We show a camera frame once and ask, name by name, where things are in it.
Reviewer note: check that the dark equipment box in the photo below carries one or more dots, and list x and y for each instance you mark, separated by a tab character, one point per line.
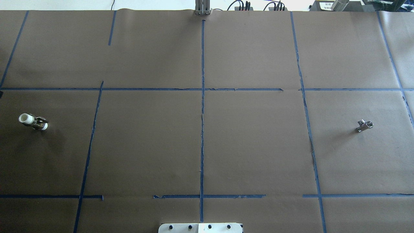
362	5

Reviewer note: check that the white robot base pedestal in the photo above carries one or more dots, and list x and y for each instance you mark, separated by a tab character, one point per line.
201	228

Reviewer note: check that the small chrome metal fitting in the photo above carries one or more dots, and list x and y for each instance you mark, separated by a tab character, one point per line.
364	125

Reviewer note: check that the aluminium camera mast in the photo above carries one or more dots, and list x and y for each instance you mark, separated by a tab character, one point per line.
202	7

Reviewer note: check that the white PPR pipe brass valve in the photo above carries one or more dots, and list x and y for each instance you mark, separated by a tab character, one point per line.
36	122

